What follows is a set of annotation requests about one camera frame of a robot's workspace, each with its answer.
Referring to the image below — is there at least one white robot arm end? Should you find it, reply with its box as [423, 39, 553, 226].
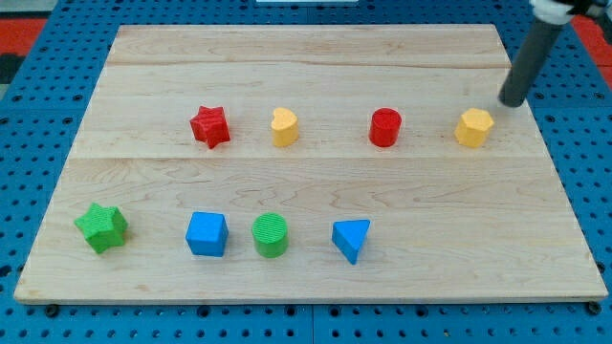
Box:
[529, 0, 611, 26]

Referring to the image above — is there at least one red star block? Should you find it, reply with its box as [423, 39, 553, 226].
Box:
[189, 106, 230, 149]

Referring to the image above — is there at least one light wooden board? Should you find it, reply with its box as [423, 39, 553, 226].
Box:
[14, 24, 608, 305]

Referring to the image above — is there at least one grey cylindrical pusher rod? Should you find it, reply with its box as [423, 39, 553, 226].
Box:
[498, 18, 563, 108]

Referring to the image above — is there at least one green cylinder block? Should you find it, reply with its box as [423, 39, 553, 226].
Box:
[251, 212, 289, 258]

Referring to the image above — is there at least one yellow heart block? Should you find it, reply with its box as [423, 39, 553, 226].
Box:
[271, 107, 299, 147]

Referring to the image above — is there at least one blue cube block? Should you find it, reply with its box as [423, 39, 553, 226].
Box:
[186, 212, 229, 257]

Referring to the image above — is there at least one red cylinder block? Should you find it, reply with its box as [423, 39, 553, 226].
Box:
[369, 108, 403, 147]

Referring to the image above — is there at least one blue triangle block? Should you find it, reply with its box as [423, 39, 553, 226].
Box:
[332, 219, 371, 265]

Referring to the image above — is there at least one green star block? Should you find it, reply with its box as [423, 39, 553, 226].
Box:
[74, 203, 128, 254]

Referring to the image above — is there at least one yellow hexagon block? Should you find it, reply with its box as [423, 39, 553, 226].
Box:
[454, 108, 494, 148]

